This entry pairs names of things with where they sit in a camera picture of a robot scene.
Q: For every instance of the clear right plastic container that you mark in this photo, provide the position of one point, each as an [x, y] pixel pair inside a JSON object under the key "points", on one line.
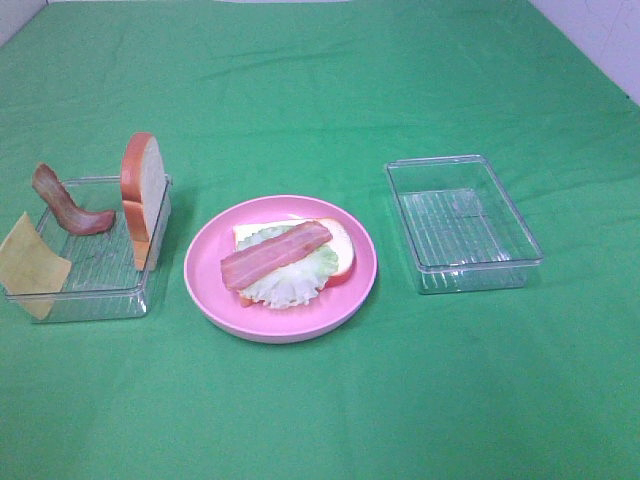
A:
{"points": [[462, 230]]}

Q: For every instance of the clear plastic container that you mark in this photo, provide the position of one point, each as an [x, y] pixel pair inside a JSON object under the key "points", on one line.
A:
{"points": [[103, 282], [462, 230]]}

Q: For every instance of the yellow cheese slice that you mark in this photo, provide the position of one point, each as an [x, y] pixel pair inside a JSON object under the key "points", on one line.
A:
{"points": [[28, 264]]}

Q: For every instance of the pink round plate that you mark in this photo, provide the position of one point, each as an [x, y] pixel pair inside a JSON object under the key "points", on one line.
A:
{"points": [[333, 307]]}

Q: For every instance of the toast bread slice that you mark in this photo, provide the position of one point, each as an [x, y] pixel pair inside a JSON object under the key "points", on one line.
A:
{"points": [[251, 234], [142, 184]]}

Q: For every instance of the green tablecloth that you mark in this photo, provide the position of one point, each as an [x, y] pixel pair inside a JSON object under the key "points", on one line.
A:
{"points": [[314, 99]]}

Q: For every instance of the bacon strip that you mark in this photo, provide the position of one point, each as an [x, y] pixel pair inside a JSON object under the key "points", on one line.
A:
{"points": [[72, 218], [244, 267]]}

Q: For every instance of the green lettuce leaf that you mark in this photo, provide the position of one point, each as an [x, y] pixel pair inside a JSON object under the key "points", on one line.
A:
{"points": [[300, 282]]}

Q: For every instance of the clear left plastic container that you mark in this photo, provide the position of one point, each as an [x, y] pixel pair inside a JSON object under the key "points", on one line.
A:
{"points": [[103, 282]]}

